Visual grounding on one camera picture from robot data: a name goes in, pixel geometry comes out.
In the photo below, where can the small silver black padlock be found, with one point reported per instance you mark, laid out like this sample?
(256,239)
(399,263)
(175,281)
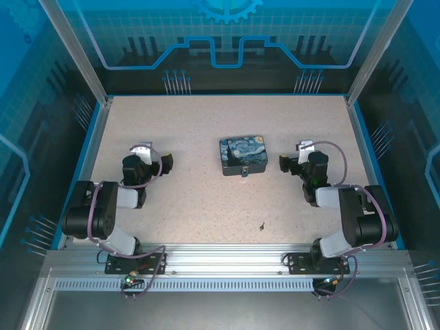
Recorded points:
(244,173)

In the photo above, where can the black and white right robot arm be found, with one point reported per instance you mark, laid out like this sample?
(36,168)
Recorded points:
(350,213)

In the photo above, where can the aluminium mounting rail beam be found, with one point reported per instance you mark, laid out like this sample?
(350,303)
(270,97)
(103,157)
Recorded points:
(223,258)

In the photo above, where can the small dark screw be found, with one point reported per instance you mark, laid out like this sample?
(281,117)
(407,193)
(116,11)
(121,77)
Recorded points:
(262,225)

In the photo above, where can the small connector with green light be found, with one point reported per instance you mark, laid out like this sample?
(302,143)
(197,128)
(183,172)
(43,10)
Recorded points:
(128,280)
(332,281)

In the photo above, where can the aluminium table side rail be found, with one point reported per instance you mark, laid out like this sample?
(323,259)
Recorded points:
(359,137)
(87,172)

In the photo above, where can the grey metal sheet panel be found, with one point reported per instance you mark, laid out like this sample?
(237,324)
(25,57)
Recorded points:
(223,313)

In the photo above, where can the aluminium frame bar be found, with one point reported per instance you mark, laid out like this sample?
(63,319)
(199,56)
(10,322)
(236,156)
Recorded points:
(416,302)
(37,302)

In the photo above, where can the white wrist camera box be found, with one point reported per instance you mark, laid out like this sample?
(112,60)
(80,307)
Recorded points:
(304,151)
(144,154)

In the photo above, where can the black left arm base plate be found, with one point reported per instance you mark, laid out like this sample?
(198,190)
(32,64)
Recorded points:
(117,266)

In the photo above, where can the starry night painted tin box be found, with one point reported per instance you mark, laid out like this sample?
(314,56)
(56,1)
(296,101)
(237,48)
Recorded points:
(244,151)

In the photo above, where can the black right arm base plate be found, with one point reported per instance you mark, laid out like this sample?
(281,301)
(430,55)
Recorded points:
(299,264)

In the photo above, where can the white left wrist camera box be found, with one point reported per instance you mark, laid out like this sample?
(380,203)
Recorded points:
(144,154)

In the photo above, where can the aluminium frame post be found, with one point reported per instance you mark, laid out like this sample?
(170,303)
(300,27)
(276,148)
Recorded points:
(375,51)
(79,51)

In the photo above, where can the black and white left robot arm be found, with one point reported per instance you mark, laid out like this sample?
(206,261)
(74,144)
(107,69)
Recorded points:
(103,209)

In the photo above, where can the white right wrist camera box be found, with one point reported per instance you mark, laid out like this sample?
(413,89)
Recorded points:
(304,151)

